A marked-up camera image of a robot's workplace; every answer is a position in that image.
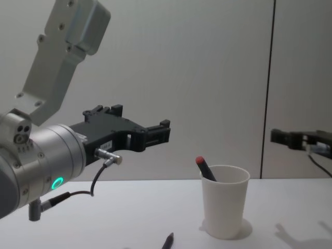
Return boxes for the thin dark left gripper cable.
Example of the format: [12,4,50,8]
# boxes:
[38,148,123,210]

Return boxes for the black pen with red cap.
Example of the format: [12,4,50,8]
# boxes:
[195,156,218,183]

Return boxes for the white paper cup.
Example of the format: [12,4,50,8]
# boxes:
[200,164,251,240]

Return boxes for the dark pen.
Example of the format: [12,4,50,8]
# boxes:
[161,232,175,249]

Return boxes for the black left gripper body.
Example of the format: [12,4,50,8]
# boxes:
[68,115,148,167]

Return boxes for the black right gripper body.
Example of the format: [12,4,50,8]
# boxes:
[289,129,332,158]

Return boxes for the thin dark gripper cable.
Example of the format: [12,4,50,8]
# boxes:
[38,148,123,210]
[307,144,332,179]

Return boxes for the thin dark right gripper cable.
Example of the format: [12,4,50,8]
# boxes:
[307,144,332,179]

